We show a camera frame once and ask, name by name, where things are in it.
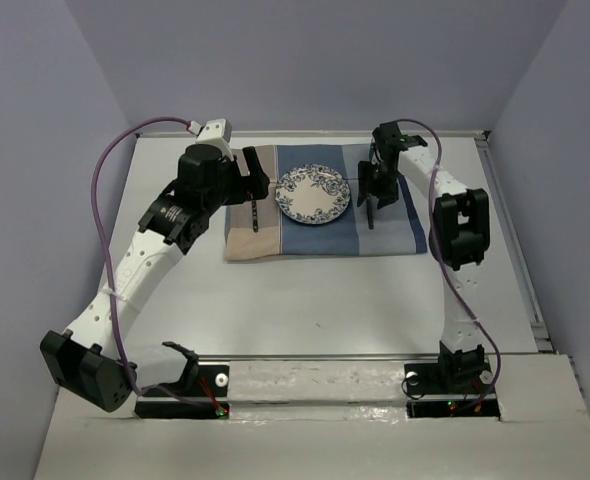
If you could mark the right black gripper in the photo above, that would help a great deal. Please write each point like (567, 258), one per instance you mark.
(365, 169)

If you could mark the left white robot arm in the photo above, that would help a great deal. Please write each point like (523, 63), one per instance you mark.
(89, 358)

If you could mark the silver table knife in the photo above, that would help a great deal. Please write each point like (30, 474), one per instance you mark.
(370, 212)

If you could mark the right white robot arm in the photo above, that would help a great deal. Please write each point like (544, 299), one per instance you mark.
(459, 237)

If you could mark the blue beige checked cloth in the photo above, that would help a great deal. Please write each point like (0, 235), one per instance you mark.
(397, 228)

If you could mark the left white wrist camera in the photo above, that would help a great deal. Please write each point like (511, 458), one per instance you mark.
(216, 133)

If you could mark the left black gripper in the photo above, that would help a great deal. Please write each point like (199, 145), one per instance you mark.
(254, 187)

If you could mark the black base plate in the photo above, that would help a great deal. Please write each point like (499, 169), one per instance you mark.
(204, 398)
(430, 396)

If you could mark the silver fork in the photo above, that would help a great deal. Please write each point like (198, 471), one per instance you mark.
(254, 216)

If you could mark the blue floral ceramic plate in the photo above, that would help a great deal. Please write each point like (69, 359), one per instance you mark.
(312, 194)

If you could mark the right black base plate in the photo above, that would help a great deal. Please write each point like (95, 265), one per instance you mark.
(430, 396)

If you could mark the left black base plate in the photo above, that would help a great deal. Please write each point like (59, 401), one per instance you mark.
(204, 398)

